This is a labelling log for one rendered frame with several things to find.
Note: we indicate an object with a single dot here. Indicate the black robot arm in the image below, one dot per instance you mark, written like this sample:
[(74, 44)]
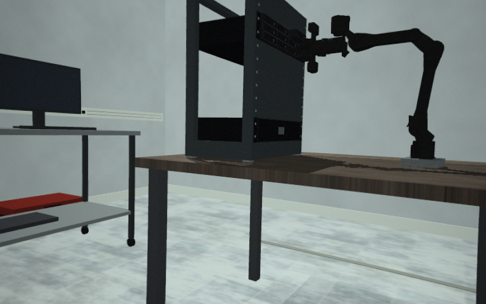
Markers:
[(432, 53)]

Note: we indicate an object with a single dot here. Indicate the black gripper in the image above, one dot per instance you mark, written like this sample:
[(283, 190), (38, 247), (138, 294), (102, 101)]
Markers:
[(320, 47)]

